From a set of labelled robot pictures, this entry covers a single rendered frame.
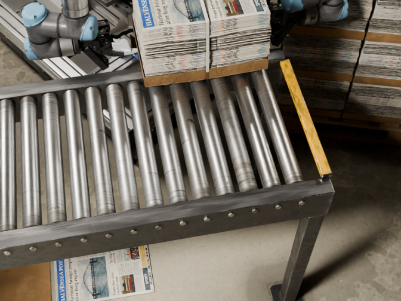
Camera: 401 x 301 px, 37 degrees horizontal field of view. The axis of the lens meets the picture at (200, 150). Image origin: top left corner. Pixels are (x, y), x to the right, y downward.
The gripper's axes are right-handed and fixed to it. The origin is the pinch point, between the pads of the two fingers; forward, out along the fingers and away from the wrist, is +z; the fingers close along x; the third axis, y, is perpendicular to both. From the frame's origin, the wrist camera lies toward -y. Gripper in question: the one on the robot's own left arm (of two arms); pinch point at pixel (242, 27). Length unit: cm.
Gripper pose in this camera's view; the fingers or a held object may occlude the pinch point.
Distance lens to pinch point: 202.4
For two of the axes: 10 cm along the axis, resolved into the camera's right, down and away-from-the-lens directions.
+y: -0.2, -6.4, -7.7
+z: -9.8, 1.6, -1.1
